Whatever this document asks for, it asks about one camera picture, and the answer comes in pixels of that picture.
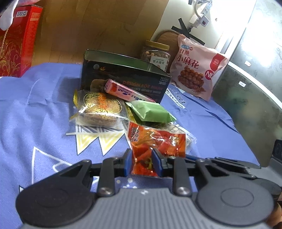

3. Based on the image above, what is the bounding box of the clear mooncake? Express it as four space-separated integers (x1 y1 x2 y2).
69 90 129 130

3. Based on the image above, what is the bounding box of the red orange snack packet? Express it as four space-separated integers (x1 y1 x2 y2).
128 122 186 177

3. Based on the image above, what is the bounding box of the light green bar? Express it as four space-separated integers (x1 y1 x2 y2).
126 100 176 123

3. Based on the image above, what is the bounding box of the pink candy bar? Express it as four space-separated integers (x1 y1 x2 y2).
104 79 155 103

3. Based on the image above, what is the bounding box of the blue patterned tablecloth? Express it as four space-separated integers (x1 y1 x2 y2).
1 63 258 228

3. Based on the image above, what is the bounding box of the pink fried twist bag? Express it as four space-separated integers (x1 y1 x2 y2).
170 34 228 101

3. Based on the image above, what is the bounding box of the black metal tin box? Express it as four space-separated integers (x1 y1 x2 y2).
80 49 171 103

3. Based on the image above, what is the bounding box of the clear nut jar yellow lid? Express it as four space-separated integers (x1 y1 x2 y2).
140 40 171 71

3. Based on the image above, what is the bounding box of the red gift bag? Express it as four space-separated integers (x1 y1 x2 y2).
1 5 42 77

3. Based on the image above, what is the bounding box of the wooden cutting board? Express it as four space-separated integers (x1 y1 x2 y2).
154 30 179 73

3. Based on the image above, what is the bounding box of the white power strip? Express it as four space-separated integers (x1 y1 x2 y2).
189 0 212 29

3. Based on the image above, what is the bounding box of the pink blue plush toy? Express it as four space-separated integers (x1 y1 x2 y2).
0 0 40 31

